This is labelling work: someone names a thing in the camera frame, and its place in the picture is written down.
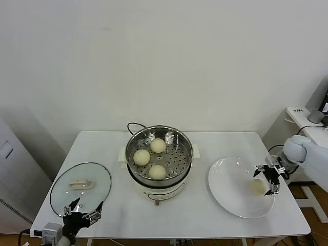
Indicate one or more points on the cream electric cooker base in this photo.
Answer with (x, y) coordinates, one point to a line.
(159, 192)

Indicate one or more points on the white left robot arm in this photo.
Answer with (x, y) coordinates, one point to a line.
(64, 241)

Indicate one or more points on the white round plate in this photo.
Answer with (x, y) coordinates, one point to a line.
(230, 184)

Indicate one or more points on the grey cylinder speaker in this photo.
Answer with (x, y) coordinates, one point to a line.
(315, 116)

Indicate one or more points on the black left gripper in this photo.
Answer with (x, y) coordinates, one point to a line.
(73, 221)

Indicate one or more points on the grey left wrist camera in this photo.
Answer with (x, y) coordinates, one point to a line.
(52, 232)

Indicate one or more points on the grey laptop computer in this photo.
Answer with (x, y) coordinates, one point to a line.
(316, 97)

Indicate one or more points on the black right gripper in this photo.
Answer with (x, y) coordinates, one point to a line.
(273, 175)

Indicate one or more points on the white steamed baozi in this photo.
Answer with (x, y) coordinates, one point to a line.
(157, 146)
(157, 172)
(257, 187)
(141, 157)

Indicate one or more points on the steel steamer basket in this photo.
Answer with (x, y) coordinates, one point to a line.
(176, 159)

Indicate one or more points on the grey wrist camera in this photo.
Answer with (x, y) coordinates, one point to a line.
(52, 232)
(273, 161)

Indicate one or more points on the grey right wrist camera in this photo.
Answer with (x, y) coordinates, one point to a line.
(273, 161)

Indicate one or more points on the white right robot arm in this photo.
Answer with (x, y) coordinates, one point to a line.
(297, 150)

